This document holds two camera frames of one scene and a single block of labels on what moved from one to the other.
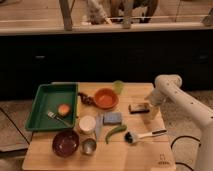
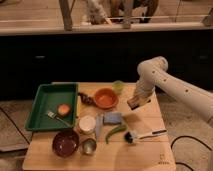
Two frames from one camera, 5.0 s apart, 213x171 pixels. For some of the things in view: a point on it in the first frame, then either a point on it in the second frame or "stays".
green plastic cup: (117, 86) stays
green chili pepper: (117, 128) stays
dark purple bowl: (65, 143) stays
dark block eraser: (138, 108) → (133, 102)
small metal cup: (88, 146) stays
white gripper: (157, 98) → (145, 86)
